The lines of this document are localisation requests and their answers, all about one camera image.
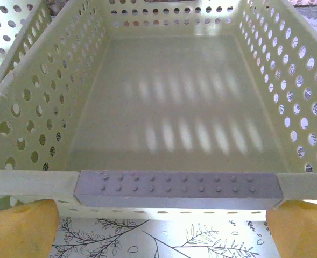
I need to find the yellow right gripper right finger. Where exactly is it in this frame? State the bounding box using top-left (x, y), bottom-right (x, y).
top-left (265, 200), bottom-right (317, 258)

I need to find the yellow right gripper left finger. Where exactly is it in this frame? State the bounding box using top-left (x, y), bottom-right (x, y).
top-left (0, 199), bottom-right (60, 258)

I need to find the pale yellow perforated plastic basket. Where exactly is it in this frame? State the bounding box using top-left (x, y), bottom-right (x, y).
top-left (0, 0), bottom-right (53, 95)
top-left (0, 0), bottom-right (317, 221)

